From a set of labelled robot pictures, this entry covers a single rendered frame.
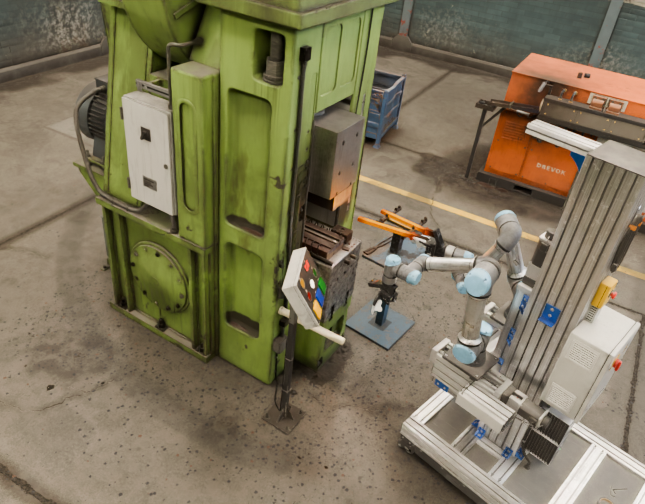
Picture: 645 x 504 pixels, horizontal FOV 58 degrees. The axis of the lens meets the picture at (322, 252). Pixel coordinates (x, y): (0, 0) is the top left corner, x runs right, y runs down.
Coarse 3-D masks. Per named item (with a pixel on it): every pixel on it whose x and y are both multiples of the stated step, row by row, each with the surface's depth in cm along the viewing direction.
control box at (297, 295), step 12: (300, 252) 306; (300, 264) 295; (312, 264) 310; (288, 276) 291; (300, 276) 289; (312, 276) 305; (288, 288) 283; (300, 288) 285; (312, 288) 299; (288, 300) 287; (300, 300) 286; (312, 300) 295; (300, 312) 290; (312, 312) 291; (312, 324) 294
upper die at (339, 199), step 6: (348, 186) 334; (342, 192) 329; (348, 192) 337; (312, 198) 331; (318, 198) 328; (324, 198) 326; (336, 198) 325; (342, 198) 332; (348, 198) 340; (318, 204) 331; (324, 204) 328; (330, 204) 326; (336, 204) 328; (330, 210) 328
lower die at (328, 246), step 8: (312, 224) 366; (304, 232) 358; (312, 232) 357; (328, 232) 360; (304, 240) 352; (312, 240) 352; (320, 240) 352; (328, 240) 352; (312, 248) 349; (320, 248) 347; (328, 248) 348; (336, 248) 354; (328, 256) 348
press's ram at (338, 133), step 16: (336, 112) 318; (320, 128) 300; (336, 128) 300; (352, 128) 308; (320, 144) 304; (336, 144) 299; (352, 144) 316; (320, 160) 309; (336, 160) 306; (352, 160) 324; (320, 176) 314; (336, 176) 314; (352, 176) 333; (320, 192) 319; (336, 192) 323
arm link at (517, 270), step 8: (496, 216) 319; (504, 216) 313; (512, 216) 313; (496, 224) 317; (512, 256) 325; (520, 256) 326; (512, 264) 328; (520, 264) 328; (512, 272) 333; (520, 272) 331; (512, 280) 334
